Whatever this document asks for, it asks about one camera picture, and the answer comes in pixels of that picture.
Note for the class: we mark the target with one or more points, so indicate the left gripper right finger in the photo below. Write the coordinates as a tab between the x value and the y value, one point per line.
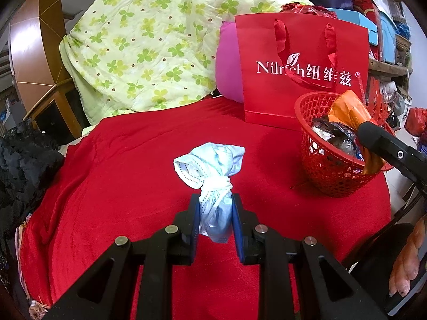
243	223

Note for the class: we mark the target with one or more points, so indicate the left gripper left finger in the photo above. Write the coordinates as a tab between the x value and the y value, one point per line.
188	222

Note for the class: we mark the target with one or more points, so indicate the blue face mask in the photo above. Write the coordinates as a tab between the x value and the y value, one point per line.
208	168

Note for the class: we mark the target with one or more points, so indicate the orange plastic wrapper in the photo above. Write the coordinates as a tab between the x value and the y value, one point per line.
349	110

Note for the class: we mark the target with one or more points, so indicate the black plastic bag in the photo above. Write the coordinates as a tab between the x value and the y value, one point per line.
338	135

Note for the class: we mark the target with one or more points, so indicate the right hand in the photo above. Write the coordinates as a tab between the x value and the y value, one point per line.
406	267

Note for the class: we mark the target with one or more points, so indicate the red bag on floor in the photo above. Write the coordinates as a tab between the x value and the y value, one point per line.
416	121

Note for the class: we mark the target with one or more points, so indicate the red plastic mesh basket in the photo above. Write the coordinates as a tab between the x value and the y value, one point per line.
332	171

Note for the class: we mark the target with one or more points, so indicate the red blanket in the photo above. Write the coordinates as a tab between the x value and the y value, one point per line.
100	245

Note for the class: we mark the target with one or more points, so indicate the light blue cardboard box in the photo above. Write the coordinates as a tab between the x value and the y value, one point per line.
358	19

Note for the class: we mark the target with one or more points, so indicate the red paper gift bag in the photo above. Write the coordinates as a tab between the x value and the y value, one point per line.
286	55

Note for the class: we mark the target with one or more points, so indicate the magenta pillow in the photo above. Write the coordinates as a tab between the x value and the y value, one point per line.
228	74

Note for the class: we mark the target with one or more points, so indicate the black lace garment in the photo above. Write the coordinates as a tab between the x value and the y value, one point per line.
29	161

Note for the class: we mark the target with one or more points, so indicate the red crumpled foil in bag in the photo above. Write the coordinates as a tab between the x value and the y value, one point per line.
297	8

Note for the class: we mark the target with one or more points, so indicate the brown wooden cabinet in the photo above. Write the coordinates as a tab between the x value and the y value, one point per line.
35	32

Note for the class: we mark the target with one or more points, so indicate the green clover patterned quilt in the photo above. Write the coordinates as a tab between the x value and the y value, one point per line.
128	56

